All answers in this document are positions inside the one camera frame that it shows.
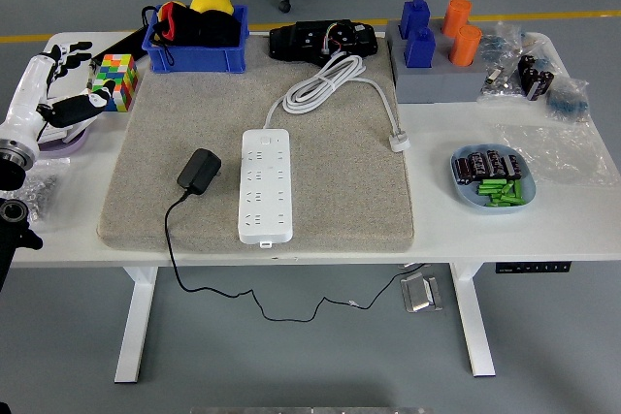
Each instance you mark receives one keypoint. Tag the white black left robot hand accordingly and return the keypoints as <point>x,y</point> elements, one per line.
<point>26,94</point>

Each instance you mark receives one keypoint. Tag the black plug adapter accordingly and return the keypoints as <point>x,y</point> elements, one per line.
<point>199,171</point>

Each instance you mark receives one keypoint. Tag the white power strip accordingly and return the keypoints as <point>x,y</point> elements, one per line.
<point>264,220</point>

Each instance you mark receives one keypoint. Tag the purple plate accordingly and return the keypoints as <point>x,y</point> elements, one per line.
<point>73,146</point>

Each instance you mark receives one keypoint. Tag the multicolour puzzle cube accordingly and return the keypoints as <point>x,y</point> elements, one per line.
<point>119,74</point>

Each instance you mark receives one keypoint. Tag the clear bag of screws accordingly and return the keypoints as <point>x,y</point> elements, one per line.
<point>46,186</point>

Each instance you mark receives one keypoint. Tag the black flat bar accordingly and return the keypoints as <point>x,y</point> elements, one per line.
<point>128,41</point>

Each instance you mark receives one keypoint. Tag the blue plastic bin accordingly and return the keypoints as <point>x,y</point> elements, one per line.
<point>194,57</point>

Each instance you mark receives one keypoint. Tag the black red cloth bag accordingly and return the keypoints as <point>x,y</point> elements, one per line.
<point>208,28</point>

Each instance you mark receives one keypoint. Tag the yellow ball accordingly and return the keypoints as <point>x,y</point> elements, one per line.
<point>211,1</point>

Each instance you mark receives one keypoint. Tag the white table leg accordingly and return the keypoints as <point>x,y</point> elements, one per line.
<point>473,317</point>
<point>138,317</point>

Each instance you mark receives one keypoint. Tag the black electronic device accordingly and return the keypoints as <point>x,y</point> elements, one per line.
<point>301,41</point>

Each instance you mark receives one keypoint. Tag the grey-brown mat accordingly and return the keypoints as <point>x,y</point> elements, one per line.
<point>339,191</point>

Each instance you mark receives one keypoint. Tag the blue bottle-shaped block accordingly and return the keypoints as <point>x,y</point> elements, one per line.
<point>419,50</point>
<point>414,16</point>

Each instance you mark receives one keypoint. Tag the grey block holder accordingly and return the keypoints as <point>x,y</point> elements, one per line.
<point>436,84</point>

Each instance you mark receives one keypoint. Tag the orange cylinder block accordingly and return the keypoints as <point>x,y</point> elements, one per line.
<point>465,48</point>
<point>456,16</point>

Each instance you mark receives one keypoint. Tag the metal floor pedal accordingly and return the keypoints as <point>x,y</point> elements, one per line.
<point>419,293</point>

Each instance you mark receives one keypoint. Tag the black cylindrical capacitor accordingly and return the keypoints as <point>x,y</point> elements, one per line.
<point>463,170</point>
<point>512,167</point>
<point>478,164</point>
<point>532,83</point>
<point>525,67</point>
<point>544,84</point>
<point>495,162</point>

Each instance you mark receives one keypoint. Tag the light blue plate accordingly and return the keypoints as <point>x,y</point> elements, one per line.
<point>466,198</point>

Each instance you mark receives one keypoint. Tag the green small cylinder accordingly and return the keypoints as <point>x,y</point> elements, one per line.
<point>518,190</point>
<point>489,189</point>
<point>508,188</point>
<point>504,202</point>
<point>491,183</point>

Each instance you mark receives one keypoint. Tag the clear bag of metal parts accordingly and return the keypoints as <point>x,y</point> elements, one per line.
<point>502,86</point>

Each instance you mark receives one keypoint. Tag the clear bag of blue resistors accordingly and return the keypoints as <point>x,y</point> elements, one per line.
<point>500,45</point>

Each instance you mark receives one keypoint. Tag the small clear plastic bag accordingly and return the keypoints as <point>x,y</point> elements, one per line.
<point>536,45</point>

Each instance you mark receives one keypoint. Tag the large empty clear bag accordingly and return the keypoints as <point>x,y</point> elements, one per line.
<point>558,154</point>

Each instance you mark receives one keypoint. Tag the black table control panel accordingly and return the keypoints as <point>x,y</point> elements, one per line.
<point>532,267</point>

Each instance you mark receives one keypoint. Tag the clear bag of blue parts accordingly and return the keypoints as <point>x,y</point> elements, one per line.
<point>567,101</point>

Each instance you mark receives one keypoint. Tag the white wall socket panel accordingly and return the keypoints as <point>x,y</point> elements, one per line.
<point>55,135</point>

